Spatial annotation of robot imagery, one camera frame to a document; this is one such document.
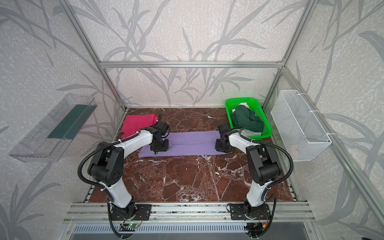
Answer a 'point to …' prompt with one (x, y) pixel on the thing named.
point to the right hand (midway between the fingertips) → (219, 144)
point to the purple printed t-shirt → (187, 143)
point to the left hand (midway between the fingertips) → (166, 144)
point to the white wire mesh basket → (303, 136)
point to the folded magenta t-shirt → (133, 123)
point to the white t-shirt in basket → (244, 104)
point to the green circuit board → (128, 227)
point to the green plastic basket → (230, 100)
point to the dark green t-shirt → (243, 117)
